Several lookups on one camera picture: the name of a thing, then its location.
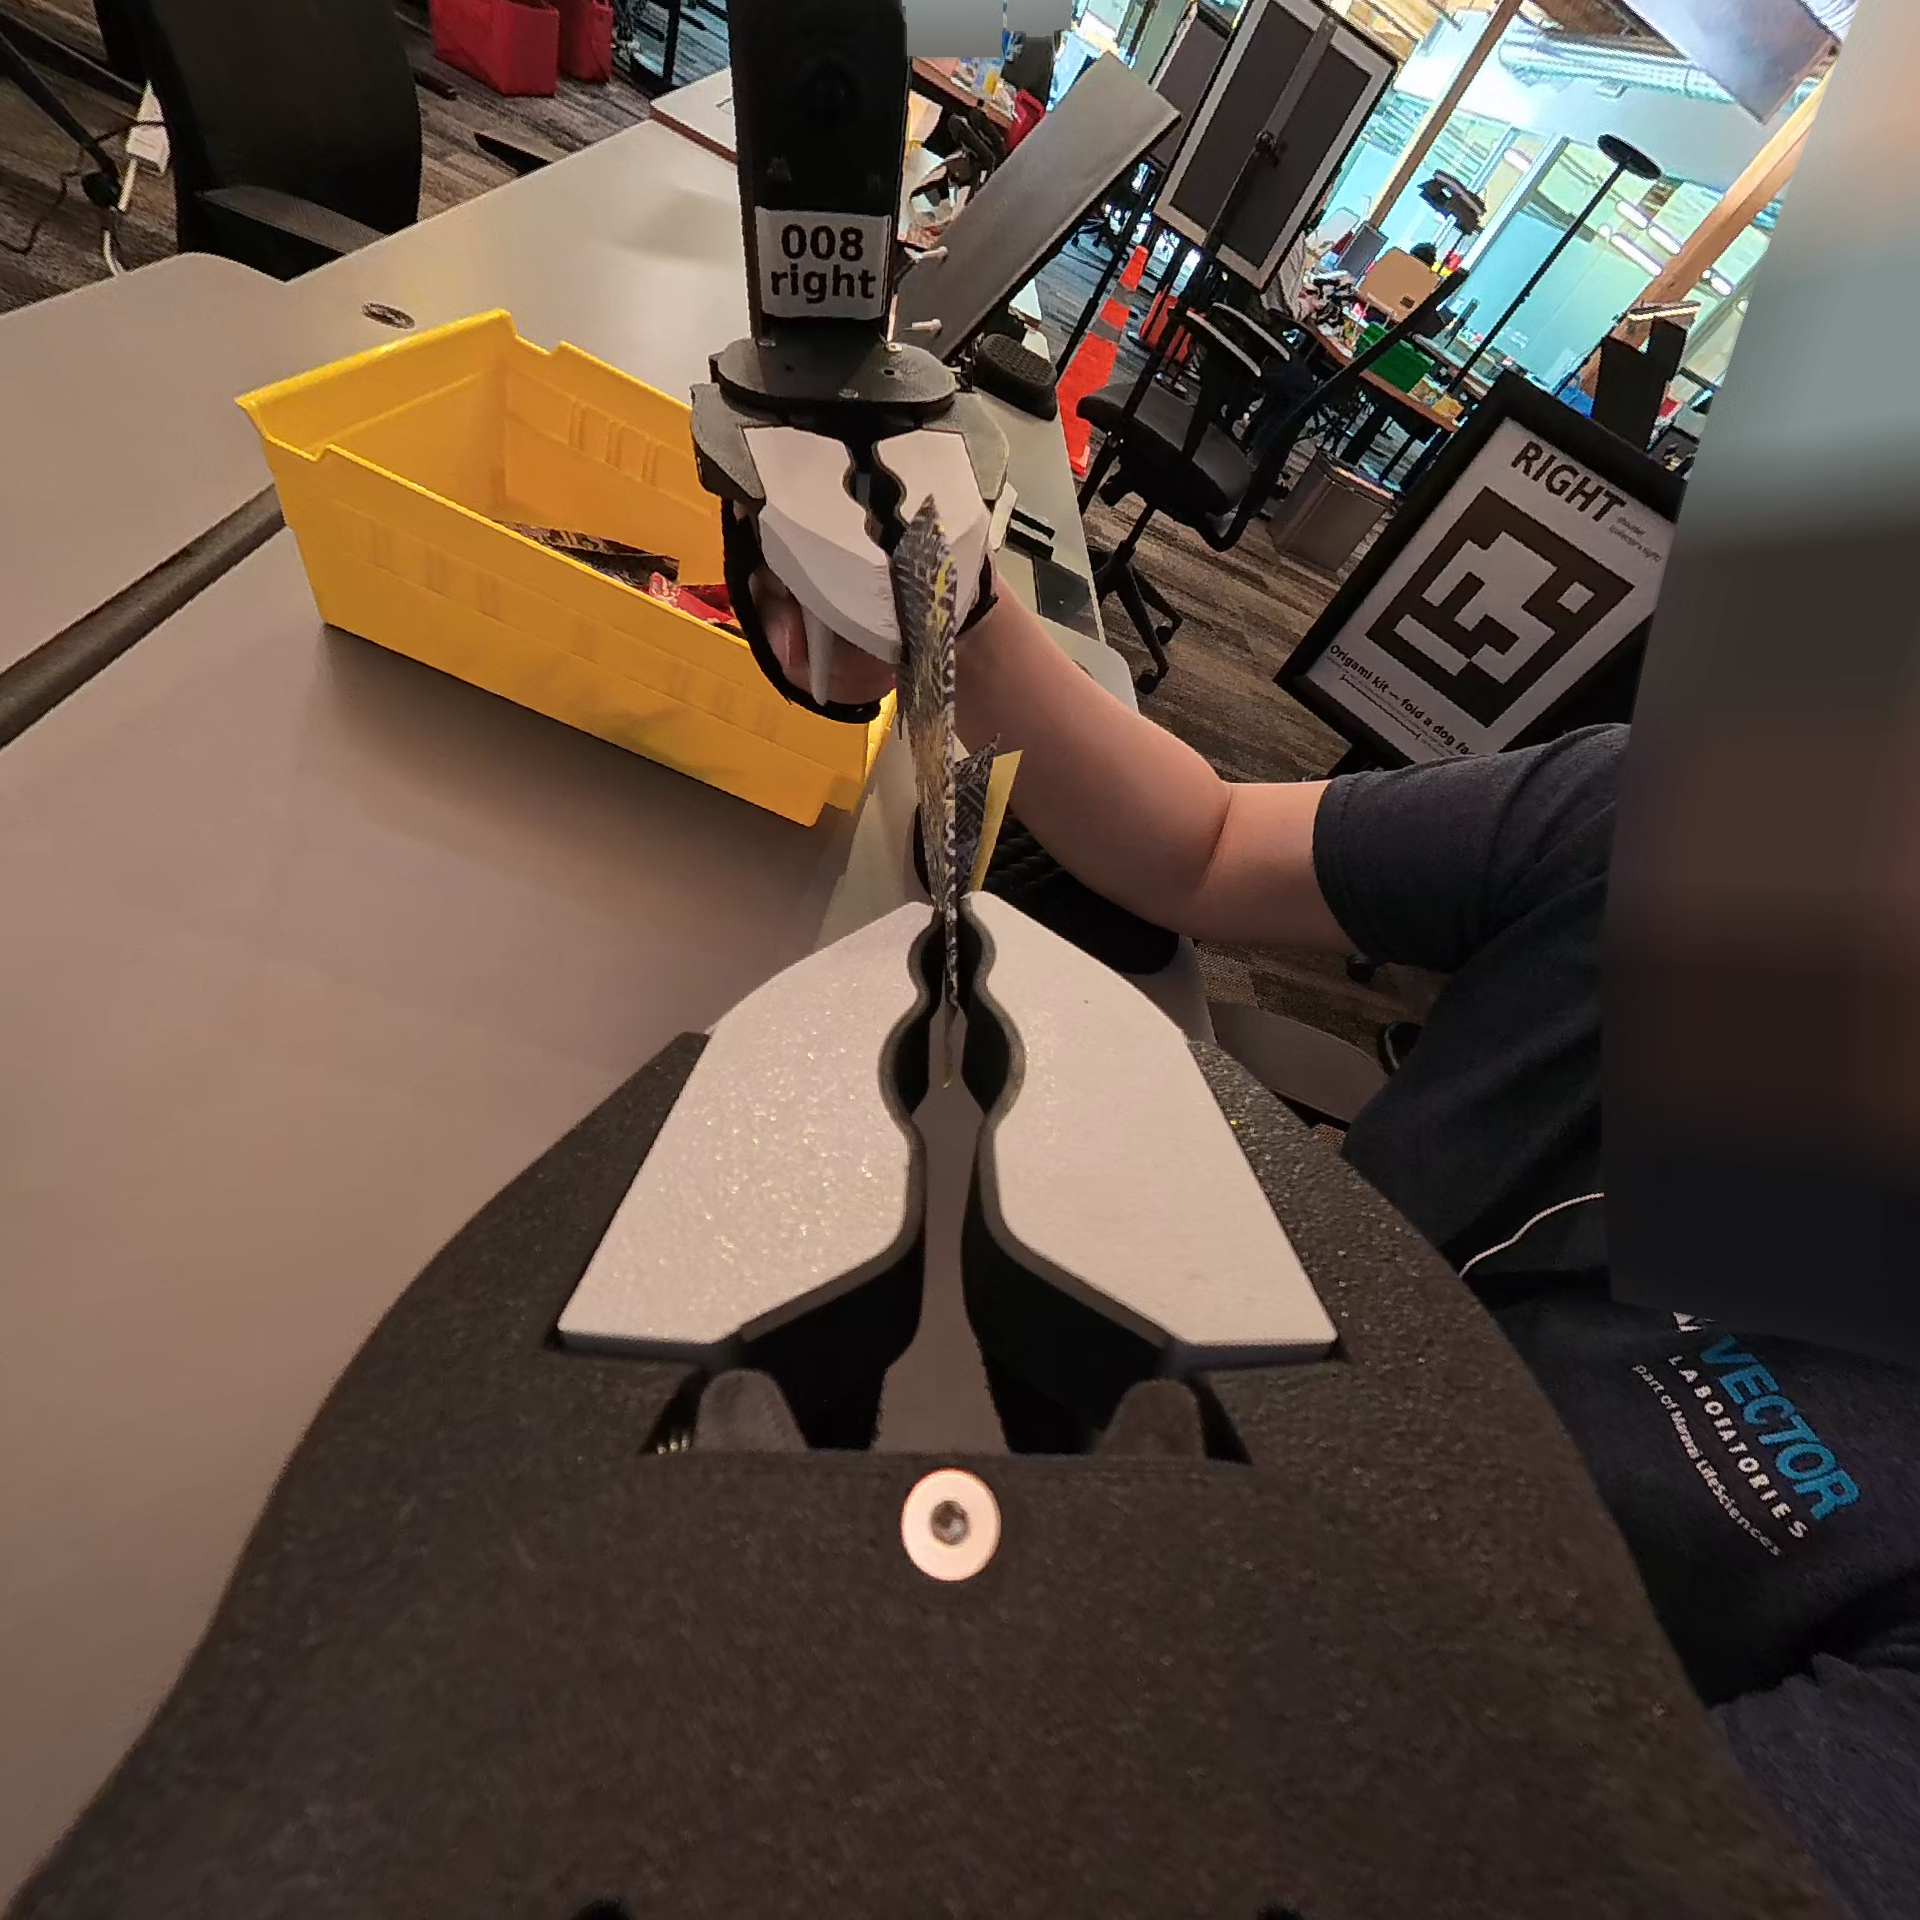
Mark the orange traffic cone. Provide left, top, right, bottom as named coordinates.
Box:
left=1054, top=246, right=1154, bottom=465

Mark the black patterned origami paper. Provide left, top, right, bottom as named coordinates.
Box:
left=884, top=496, right=1025, bottom=1078

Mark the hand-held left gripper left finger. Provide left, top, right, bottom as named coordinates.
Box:
left=556, top=902, right=954, bottom=1374

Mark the grey waste bin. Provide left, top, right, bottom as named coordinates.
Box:
left=1271, top=455, right=1401, bottom=577

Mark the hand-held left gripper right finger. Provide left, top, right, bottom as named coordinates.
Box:
left=960, top=891, right=1340, bottom=1374

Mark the person's right hand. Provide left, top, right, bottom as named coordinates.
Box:
left=750, top=569, right=905, bottom=718

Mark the black mesh office chair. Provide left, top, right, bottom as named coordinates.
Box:
left=1076, top=304, right=1306, bottom=695

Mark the framed black-white marker sign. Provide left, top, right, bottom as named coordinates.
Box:
left=1271, top=374, right=1689, bottom=775

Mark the yellow plastic bin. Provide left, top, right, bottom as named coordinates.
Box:
left=236, top=306, right=904, bottom=828

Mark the white power strip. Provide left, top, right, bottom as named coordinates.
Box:
left=113, top=82, right=179, bottom=196

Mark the grey framed panel on stand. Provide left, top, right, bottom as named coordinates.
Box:
left=1151, top=0, right=1401, bottom=295

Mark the black floor lamp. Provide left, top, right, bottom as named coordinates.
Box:
left=1499, top=129, right=1654, bottom=454

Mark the person's right forearm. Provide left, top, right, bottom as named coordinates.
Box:
left=954, top=577, right=1336, bottom=958

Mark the black tilted board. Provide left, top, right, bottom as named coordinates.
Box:
left=902, top=59, right=1182, bottom=360

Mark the pile of coloured origami papers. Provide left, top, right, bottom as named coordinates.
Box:
left=491, top=515, right=747, bottom=633

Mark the black quilted elbow pad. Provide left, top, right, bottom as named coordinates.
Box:
left=910, top=824, right=1187, bottom=980

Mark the black high-back office chair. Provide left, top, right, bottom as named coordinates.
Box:
left=140, top=0, right=425, bottom=281

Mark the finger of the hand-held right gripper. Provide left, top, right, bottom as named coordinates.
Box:
left=743, top=423, right=918, bottom=706
left=888, top=433, right=1003, bottom=606

